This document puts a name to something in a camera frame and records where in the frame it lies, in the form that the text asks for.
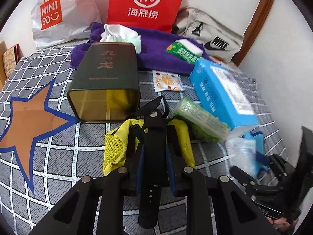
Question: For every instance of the red Haidilao paper bag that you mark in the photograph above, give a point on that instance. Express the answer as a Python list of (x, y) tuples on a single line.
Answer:
[(149, 14)]

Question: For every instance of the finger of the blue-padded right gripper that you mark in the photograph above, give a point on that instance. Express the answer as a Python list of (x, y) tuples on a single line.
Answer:
[(243, 178), (261, 162)]

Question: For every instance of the blue tissue pack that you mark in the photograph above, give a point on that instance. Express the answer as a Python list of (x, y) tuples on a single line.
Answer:
[(221, 95)]

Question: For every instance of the white sponge block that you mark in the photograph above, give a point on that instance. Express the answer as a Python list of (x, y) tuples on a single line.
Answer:
[(190, 47)]

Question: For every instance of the wooden door frame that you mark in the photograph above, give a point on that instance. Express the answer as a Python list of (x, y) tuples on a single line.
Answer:
[(252, 31)]

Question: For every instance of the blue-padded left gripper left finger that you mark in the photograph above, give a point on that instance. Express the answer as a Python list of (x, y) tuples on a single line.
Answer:
[(140, 165)]

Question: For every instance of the orange star blue outline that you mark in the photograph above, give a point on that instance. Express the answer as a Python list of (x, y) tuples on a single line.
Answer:
[(32, 120)]

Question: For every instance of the orange fruit snack sachet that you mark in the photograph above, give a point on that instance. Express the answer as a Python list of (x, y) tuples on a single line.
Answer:
[(166, 81)]

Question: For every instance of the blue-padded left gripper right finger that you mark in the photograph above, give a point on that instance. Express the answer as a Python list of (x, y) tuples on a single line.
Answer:
[(171, 171)]

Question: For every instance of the white Miniso plastic bag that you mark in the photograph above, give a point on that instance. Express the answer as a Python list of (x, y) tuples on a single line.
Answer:
[(60, 21)]

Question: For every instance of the green snack packet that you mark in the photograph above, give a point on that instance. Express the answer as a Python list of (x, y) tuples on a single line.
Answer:
[(179, 50)]

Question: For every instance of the grey Nike bag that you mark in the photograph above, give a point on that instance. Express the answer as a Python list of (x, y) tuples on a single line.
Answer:
[(218, 40)]

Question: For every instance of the white and green glove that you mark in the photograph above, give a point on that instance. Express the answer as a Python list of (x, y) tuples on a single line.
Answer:
[(120, 33)]

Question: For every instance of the person's right hand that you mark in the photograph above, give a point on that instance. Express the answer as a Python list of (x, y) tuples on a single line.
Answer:
[(282, 223)]

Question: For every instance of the green wet wipes pack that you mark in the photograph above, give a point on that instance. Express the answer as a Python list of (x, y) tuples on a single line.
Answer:
[(204, 125)]

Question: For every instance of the dark green tin box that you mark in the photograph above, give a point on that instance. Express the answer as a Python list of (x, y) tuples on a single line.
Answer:
[(105, 87)]

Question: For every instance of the patterned book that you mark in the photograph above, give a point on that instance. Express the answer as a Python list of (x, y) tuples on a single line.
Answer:
[(10, 59)]

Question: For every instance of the clear plastic wrapper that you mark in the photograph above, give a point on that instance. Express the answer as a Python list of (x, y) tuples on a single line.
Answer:
[(242, 154)]

